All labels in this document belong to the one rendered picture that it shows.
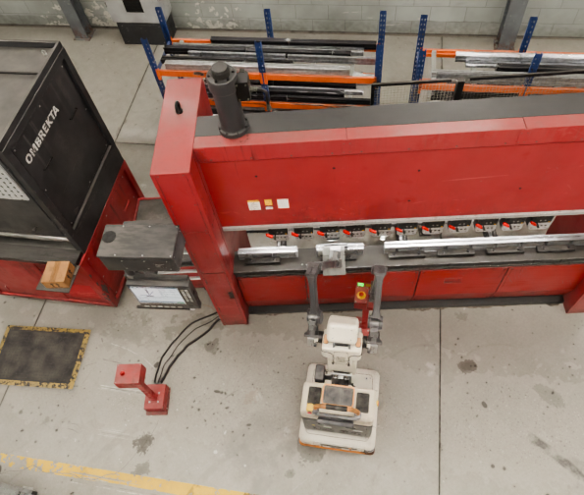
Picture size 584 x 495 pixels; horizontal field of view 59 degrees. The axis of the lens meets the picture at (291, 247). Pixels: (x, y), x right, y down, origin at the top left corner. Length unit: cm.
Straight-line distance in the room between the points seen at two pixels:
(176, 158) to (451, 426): 317
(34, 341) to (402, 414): 362
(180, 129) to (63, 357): 292
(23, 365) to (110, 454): 131
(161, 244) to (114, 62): 513
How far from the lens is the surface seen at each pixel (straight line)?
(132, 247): 344
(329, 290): 468
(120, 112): 738
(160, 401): 495
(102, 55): 841
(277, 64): 511
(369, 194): 370
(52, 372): 558
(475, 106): 350
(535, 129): 346
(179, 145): 337
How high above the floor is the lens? 465
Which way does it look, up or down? 58 degrees down
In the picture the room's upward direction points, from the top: 9 degrees counter-clockwise
